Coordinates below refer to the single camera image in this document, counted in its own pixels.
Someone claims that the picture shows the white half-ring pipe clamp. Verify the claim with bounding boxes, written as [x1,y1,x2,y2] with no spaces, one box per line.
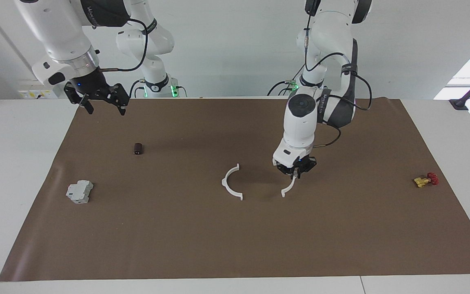
[221,163,244,201]
[281,176,298,198]

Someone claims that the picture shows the brown paper table mat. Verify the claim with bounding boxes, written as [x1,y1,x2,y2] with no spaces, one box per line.
[0,97,470,282]

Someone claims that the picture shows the grey circuit breaker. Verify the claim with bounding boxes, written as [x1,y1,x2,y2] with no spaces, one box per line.
[66,180,94,204]

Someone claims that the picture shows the black right arm base cables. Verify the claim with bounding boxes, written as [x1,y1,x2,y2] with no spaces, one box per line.
[129,79,187,98]

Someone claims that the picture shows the black arm base cables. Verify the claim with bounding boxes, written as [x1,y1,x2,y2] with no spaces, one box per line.
[268,61,306,97]
[129,79,187,98]

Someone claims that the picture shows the wall socket with yellow label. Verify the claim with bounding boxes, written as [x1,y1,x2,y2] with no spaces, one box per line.
[18,89,58,100]

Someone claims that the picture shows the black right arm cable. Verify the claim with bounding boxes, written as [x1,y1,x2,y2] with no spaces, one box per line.
[95,18,148,72]

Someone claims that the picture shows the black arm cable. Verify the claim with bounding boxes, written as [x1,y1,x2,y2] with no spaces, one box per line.
[95,18,148,72]
[304,0,372,147]

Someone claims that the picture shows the black left arm base cables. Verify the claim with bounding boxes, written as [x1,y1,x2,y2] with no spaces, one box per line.
[268,61,306,97]

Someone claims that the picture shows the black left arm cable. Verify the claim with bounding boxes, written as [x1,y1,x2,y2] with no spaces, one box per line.
[304,0,372,147]

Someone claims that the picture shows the yellow valve with red handle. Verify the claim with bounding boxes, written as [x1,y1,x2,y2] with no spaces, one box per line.
[414,172,439,188]

